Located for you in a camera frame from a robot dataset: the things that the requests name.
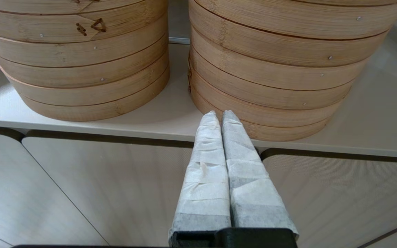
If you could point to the beige cabinet door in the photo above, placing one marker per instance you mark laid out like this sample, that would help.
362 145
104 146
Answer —
339 199
122 193
12 193

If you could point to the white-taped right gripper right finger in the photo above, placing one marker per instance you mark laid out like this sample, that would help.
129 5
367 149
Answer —
253 193

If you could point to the bamboo steamer basket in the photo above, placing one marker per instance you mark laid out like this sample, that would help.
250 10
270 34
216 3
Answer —
288 134
81 96
288 78
288 20
288 51
81 77
81 55
288 118
81 27
288 100
81 113

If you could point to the dark woven bamboo steamer lid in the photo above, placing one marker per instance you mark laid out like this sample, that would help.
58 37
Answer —
29 5

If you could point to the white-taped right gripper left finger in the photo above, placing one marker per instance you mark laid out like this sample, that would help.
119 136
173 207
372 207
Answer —
205 186

